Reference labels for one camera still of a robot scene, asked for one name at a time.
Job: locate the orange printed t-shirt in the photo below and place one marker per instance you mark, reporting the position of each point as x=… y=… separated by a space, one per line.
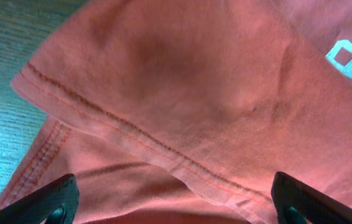
x=183 y=111

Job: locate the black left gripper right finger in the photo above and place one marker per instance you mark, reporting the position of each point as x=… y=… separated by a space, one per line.
x=299 y=203

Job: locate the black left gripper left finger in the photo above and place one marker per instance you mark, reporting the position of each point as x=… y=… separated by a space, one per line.
x=56 y=202

